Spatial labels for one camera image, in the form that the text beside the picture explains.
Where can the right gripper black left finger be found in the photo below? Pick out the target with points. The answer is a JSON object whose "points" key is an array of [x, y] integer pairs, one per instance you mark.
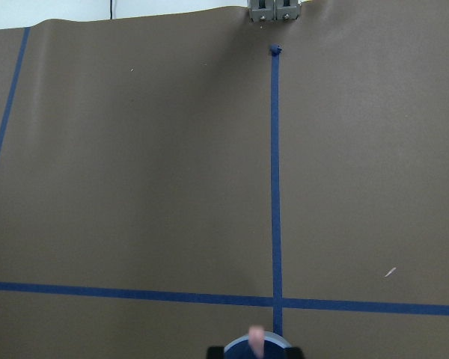
{"points": [[215, 352]]}

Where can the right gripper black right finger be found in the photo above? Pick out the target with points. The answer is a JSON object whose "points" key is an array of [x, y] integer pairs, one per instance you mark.
{"points": [[294, 353]]}

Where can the blue cup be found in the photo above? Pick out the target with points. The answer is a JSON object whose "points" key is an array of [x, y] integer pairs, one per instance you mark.
{"points": [[275, 347]]}

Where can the pink chopstick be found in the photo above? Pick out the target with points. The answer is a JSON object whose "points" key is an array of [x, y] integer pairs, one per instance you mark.
{"points": [[256, 340]]}

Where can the aluminium frame post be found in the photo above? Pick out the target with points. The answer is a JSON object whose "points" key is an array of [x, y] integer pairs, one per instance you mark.
{"points": [[273, 10]]}

